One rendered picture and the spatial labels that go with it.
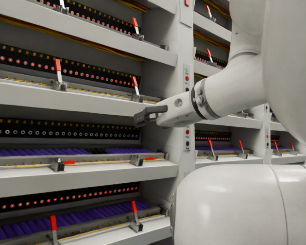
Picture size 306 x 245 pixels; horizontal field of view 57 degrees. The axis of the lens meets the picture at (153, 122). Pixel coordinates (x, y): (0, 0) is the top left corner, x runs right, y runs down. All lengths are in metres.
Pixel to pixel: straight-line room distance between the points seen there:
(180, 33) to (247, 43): 0.56
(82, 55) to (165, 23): 0.35
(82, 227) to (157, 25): 0.79
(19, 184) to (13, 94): 0.20
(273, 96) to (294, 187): 0.11
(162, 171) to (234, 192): 0.69
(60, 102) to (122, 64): 0.45
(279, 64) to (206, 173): 0.14
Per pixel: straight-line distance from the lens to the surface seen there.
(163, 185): 1.08
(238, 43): 0.58
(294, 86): 0.21
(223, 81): 0.52
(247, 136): 1.66
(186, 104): 0.56
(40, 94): 0.72
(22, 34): 0.96
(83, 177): 0.77
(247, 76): 0.50
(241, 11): 0.42
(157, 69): 1.13
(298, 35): 0.20
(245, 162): 1.44
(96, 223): 0.90
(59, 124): 0.91
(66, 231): 0.85
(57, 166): 0.73
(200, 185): 0.29
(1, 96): 0.70
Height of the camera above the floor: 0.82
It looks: 5 degrees up
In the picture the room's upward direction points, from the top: straight up
